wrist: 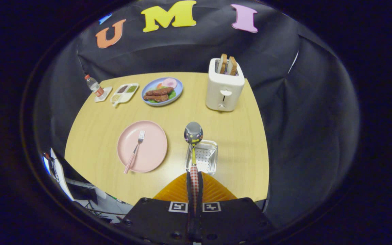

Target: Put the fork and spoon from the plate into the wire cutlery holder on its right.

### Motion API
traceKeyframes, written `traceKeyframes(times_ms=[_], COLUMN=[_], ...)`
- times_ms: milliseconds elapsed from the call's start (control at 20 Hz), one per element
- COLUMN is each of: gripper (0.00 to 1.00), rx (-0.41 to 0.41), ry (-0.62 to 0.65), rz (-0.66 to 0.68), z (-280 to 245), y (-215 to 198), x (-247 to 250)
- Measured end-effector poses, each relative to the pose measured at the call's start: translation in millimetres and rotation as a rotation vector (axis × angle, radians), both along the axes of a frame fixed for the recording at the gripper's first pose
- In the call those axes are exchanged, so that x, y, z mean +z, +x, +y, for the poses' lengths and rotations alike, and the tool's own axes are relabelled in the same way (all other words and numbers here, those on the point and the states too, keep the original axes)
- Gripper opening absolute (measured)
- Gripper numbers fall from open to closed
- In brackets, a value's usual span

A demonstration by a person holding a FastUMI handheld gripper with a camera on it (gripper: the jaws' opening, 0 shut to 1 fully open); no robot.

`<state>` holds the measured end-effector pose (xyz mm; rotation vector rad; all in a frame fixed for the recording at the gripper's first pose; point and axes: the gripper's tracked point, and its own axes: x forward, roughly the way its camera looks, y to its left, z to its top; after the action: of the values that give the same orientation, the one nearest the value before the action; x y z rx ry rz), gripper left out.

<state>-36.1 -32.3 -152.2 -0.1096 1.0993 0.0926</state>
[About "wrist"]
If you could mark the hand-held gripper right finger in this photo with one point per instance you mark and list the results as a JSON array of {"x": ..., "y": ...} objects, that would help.
[{"x": 200, "y": 190}]

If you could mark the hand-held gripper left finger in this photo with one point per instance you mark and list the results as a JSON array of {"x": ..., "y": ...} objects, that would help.
[{"x": 189, "y": 190}]

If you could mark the small perforated metal tray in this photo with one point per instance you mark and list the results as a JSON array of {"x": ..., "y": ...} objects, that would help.
[{"x": 207, "y": 157}]

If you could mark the pink round plate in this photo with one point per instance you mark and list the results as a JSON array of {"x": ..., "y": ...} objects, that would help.
[{"x": 152, "y": 149}]

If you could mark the green lettuce leaf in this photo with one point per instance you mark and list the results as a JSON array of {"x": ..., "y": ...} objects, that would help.
[{"x": 172, "y": 95}]

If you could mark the brown sausage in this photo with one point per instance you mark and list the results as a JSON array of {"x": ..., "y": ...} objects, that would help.
[
  {"x": 160, "y": 91},
  {"x": 156, "y": 98}
]

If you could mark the blue round plate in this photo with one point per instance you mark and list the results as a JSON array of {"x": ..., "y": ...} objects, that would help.
[{"x": 178, "y": 87}]

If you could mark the white toaster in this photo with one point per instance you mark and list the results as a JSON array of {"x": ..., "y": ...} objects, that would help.
[{"x": 223, "y": 88}]

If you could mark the pink ham slice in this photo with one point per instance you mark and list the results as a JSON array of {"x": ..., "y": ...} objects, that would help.
[{"x": 169, "y": 82}]

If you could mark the white divided seasoning dish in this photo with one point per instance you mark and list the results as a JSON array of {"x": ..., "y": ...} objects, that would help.
[{"x": 124, "y": 93}]

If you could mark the white square coaster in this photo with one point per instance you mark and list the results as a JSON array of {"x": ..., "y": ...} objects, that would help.
[{"x": 107, "y": 92}]

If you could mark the brown toast slice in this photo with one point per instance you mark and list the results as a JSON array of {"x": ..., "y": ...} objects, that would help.
[
  {"x": 232, "y": 66},
  {"x": 222, "y": 64}
]

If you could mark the white flat panel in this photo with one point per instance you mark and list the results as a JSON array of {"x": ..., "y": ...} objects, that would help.
[{"x": 61, "y": 173}]

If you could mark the clear bottle with red label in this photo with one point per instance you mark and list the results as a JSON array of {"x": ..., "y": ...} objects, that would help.
[{"x": 94, "y": 86}]

